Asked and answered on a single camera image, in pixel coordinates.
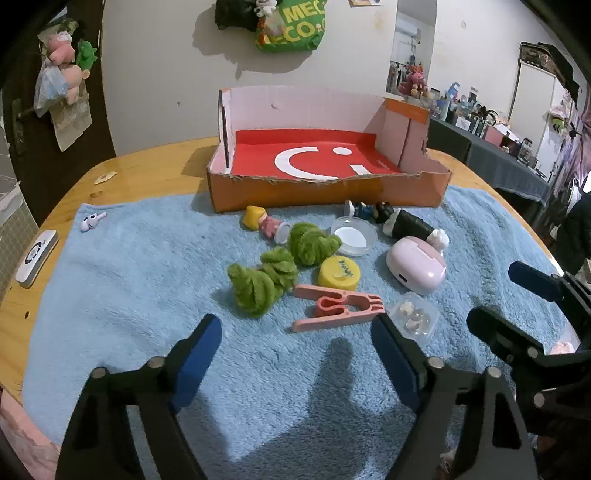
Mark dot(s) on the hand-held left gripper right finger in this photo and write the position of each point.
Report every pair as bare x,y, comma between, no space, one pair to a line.
392,360

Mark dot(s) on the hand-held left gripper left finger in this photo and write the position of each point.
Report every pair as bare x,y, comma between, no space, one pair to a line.
198,364

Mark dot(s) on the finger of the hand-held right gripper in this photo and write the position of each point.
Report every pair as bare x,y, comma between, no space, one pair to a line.
531,279
485,323

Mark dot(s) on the clear small earring case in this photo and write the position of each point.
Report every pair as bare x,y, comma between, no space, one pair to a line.
413,316

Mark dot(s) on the pink clothespin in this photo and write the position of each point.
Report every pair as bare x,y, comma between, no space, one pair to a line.
323,318

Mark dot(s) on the pink earbud case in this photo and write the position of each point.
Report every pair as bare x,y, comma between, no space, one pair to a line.
415,265

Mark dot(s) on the green chenille scrunchie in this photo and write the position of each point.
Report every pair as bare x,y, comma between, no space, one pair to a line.
309,244
254,288

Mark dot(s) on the yellow bottle cap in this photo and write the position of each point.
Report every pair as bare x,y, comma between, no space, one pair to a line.
337,273

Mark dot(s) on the clear round container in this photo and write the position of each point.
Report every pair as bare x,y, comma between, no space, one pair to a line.
353,237

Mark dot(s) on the black-haired doll figurine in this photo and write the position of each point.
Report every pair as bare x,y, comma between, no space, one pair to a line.
383,212

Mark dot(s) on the blonde doll figurine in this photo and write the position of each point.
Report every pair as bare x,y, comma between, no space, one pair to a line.
261,221

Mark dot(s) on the orange cardboard box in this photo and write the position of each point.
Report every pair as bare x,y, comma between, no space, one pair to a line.
323,196

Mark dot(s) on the dark cloth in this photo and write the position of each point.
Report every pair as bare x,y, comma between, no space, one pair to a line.
575,235

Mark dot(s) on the blue fluffy towel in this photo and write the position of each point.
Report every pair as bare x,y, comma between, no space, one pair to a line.
138,286

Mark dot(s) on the table with dark cloth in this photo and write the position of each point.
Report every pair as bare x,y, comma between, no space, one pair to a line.
489,161

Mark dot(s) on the row of bottles and boxes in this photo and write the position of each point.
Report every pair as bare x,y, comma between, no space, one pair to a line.
480,120

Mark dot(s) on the white bunny figure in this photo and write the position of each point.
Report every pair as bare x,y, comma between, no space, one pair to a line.
90,222

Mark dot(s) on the white cabinet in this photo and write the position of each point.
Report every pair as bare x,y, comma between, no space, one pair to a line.
535,97

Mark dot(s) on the pink cloth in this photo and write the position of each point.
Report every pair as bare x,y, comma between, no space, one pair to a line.
23,429

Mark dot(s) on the white rectangular device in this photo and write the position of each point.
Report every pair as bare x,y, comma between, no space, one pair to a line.
37,258

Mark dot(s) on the small wooden tag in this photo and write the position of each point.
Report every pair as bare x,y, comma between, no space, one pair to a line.
105,178

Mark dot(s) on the red plush toy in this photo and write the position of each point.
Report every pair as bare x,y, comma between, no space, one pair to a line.
412,82

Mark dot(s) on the dark wooden door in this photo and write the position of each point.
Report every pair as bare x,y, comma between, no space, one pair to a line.
99,115

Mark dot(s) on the white air conditioner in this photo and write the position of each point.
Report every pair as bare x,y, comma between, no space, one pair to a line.
408,27

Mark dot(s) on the pale pink plush toy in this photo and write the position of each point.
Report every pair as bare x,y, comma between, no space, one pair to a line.
74,83

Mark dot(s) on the green plush toy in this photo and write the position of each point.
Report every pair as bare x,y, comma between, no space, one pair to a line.
86,54

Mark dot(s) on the green printed bag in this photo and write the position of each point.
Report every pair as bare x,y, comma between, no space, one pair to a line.
291,32

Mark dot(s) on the black hanging bag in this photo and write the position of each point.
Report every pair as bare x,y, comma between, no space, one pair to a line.
233,14

